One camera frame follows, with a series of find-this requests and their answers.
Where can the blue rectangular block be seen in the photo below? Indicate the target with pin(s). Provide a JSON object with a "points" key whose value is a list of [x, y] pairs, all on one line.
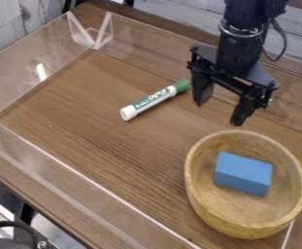
{"points": [[243, 174]]}

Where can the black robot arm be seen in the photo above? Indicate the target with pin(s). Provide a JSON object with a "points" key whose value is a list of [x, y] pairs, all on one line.
{"points": [[233, 67]]}

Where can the black metal bracket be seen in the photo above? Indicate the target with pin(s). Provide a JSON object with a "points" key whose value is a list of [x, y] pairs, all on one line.
{"points": [[44, 243]]}

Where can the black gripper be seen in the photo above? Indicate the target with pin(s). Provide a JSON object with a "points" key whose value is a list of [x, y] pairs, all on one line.
{"points": [[253, 85]]}

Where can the clear acrylic table enclosure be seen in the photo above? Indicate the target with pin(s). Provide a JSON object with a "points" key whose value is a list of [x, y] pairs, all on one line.
{"points": [[103, 176]]}

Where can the green Expo marker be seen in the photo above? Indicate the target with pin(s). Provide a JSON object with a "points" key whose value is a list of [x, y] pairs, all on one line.
{"points": [[153, 99]]}

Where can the brown wooden bowl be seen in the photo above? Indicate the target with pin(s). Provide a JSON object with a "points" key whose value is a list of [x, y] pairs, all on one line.
{"points": [[236, 214]]}

